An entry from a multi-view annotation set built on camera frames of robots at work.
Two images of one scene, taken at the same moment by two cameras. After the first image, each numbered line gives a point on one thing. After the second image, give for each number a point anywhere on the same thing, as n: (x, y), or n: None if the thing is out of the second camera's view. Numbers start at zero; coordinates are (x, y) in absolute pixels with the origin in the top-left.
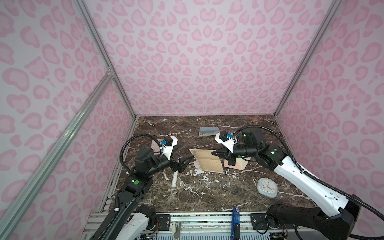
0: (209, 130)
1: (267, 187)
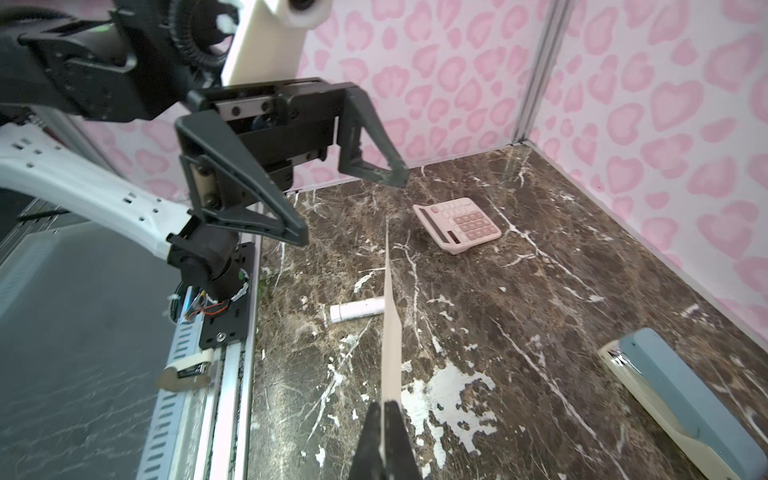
0: (662, 378)
1: None
